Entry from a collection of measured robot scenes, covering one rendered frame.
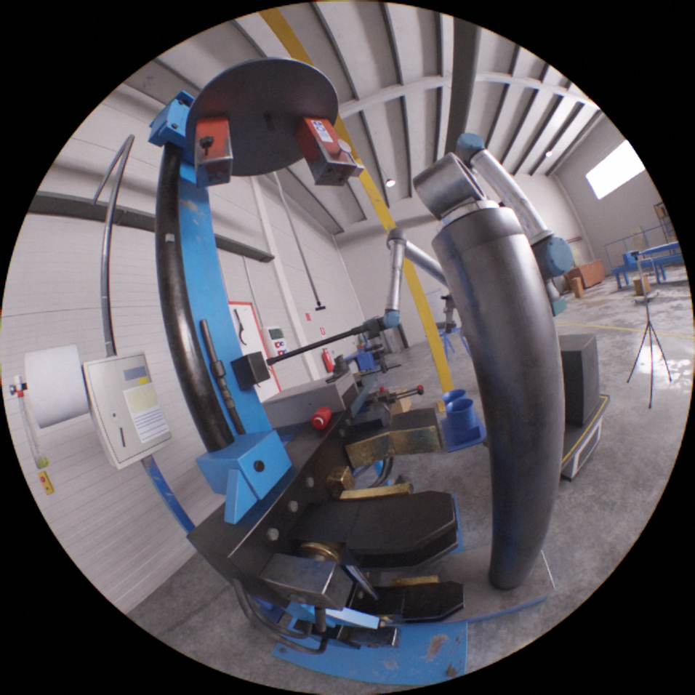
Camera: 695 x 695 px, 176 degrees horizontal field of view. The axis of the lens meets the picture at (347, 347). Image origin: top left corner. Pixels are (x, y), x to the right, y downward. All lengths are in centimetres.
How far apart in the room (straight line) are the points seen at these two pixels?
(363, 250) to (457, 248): 1152
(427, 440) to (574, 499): 127
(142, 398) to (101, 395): 18
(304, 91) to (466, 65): 513
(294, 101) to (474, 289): 85
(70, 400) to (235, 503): 70
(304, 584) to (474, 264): 61
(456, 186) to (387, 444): 74
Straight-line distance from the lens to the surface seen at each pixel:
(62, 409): 99
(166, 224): 76
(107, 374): 101
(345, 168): 80
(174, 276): 66
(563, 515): 166
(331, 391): 87
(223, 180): 75
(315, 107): 100
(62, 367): 97
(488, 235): 44
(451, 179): 52
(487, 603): 123
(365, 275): 1160
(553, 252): 101
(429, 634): 124
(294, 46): 279
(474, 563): 132
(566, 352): 160
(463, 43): 569
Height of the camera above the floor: 133
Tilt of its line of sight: 2 degrees down
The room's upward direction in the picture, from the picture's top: 20 degrees counter-clockwise
